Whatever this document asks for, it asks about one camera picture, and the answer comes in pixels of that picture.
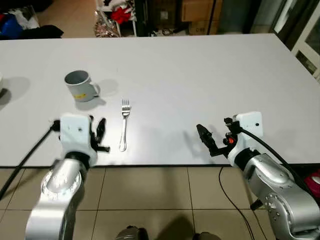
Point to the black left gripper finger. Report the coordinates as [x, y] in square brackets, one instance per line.
[93, 125]
[101, 129]

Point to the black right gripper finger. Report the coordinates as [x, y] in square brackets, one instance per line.
[213, 146]
[202, 133]

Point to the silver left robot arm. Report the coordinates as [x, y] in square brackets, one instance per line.
[57, 195]

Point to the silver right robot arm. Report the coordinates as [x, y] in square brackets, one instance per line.
[280, 195]

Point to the silver metal fork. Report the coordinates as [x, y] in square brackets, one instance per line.
[123, 131]

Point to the grey ceramic mug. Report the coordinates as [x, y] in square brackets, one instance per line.
[82, 89]

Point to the red floor appliance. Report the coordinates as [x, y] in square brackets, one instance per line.
[314, 184]

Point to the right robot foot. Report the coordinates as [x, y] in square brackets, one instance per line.
[206, 236]

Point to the small cardboard box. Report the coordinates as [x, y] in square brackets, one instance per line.
[202, 28]

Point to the black bag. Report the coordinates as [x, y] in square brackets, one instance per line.
[42, 32]

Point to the white glass-door cabinet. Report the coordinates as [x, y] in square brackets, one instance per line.
[309, 47]

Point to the white metal rack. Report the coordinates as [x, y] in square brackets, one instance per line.
[135, 20]

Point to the red cloth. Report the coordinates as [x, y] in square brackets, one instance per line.
[121, 14]

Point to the large cardboard box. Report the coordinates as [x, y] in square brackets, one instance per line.
[200, 10]

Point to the white plastic bag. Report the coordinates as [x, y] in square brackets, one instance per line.
[25, 19]

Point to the blue bag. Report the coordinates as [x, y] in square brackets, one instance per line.
[9, 27]

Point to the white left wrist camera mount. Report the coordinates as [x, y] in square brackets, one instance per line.
[75, 132]

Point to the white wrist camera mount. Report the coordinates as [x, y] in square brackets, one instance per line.
[75, 132]
[250, 125]

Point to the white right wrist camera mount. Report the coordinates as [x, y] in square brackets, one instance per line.
[250, 125]

